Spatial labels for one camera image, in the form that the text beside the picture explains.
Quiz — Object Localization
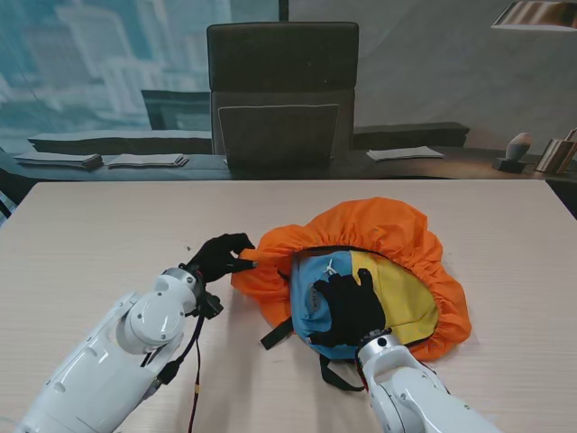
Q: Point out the long dark slab shelf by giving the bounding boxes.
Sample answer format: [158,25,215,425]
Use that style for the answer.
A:
[26,129,214,155]

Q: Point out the egg shaped vase on base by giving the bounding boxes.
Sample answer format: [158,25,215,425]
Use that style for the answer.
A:
[497,132,534,172]

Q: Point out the dark background desk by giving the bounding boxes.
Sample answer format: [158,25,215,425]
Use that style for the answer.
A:
[0,146,577,181]

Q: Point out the leaning brown books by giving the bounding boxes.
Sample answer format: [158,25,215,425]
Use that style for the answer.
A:
[535,128,577,175]

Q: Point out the white paper sheet stack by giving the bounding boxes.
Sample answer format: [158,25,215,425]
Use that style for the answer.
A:
[365,145,445,162]

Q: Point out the thick grey paper stack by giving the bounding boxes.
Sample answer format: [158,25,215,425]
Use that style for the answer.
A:
[13,151,104,171]

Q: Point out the orange rain cover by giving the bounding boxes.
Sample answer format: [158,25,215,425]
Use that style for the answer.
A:
[230,197,473,363]

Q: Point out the copper lamp shade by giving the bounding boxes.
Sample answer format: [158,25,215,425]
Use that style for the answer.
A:
[490,0,577,32]

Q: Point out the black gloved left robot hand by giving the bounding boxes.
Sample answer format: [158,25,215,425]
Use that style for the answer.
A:
[185,233,261,285]

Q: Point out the short dark slab shelf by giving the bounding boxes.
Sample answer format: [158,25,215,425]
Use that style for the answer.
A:
[353,122,471,149]

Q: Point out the dark office chair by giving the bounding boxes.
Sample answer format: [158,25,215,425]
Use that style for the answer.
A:
[206,21,361,169]

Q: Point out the blue and yellow backpack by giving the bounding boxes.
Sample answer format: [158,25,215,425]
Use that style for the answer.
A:
[260,245,441,392]

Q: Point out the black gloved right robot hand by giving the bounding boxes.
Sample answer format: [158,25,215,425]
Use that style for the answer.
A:
[308,268,393,348]

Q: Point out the fanned grey paper stack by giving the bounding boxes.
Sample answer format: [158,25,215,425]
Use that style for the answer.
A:
[106,152,190,170]

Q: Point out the black and red left arm cable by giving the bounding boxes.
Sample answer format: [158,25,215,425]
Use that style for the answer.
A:
[155,310,204,433]

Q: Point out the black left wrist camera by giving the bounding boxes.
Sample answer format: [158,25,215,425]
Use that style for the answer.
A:
[197,291,225,322]

